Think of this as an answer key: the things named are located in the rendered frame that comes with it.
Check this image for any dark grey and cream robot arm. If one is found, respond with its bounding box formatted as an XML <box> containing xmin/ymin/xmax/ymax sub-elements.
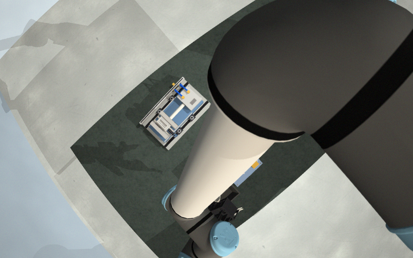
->
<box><xmin>161</xmin><ymin>0</ymin><xmax>413</xmax><ymax>258</ymax></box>

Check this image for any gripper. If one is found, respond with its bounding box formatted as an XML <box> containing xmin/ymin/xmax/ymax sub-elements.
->
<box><xmin>208</xmin><ymin>196</ymin><xmax>243</xmax><ymax>222</ymax></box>

